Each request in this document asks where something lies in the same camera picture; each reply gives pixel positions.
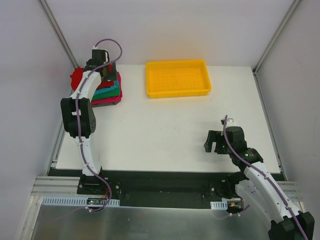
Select left white cable duct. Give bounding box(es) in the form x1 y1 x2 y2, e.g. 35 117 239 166
42 196 120 208

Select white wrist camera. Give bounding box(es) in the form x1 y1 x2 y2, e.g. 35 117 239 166
91 48 110 63
221 118 238 128

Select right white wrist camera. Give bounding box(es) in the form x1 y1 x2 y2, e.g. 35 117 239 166
221 118 238 128

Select right white cable duct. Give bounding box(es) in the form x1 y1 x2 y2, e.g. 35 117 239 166
210 200 228 211

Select folded green t shirt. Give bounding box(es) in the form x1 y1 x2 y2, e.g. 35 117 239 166
91 86 121 103

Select left aluminium frame post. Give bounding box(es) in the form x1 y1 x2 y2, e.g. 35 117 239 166
37 0 79 68

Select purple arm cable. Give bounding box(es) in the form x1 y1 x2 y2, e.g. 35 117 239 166
76 38 123 187
222 114 310 240

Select aluminium front rail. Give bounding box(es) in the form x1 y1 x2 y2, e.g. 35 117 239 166
31 176 303 202

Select red t shirt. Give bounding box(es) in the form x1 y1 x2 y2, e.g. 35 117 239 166
70 68 116 91

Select folded magenta t shirt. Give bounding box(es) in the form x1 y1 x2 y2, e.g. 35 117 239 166
91 72 123 104

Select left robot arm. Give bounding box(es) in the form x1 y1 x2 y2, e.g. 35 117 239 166
60 47 113 195

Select folded grey t shirt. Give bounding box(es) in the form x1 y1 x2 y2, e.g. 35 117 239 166
91 101 120 108

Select white cable duct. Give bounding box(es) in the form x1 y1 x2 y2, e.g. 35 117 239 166
42 196 120 208
210 200 228 211

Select yellow plastic bin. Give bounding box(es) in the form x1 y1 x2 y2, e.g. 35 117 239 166
145 59 212 99

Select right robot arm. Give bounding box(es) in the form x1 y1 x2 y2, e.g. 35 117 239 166
204 126 315 240

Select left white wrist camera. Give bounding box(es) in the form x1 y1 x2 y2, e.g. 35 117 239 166
91 48 110 63

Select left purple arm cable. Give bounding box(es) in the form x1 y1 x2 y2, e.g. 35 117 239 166
76 38 123 187

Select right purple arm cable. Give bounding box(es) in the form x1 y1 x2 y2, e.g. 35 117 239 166
222 114 310 240

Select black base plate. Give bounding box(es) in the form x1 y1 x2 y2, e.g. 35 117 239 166
48 169 229 209

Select folded teal t shirt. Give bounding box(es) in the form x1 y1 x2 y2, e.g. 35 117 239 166
92 82 120 99

